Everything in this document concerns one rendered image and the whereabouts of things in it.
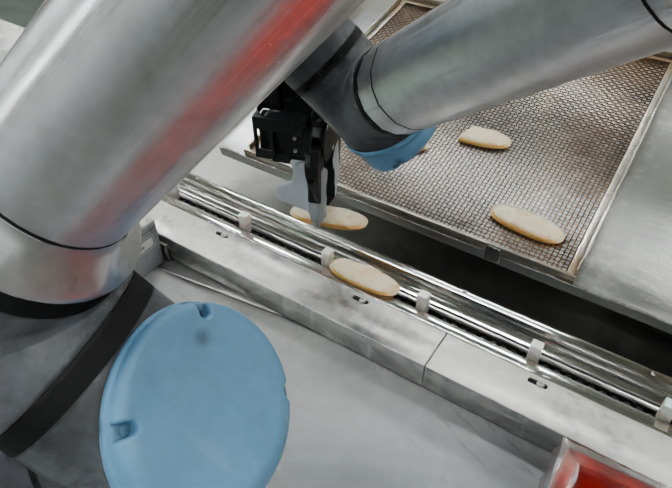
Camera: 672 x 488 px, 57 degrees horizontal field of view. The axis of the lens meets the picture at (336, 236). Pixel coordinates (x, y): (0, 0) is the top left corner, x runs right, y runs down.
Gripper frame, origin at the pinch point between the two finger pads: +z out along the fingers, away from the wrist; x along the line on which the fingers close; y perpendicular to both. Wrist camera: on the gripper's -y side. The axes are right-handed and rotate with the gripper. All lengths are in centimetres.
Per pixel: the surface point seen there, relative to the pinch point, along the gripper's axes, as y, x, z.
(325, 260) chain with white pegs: 0.0, 1.5, 7.6
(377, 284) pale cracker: -7.5, 3.9, 7.6
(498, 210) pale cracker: -20.6, -8.9, 3.0
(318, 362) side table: -2.9, 14.6, 11.4
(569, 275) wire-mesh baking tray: -29.6, 0.4, 3.8
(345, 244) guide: -1.8, -1.9, 7.3
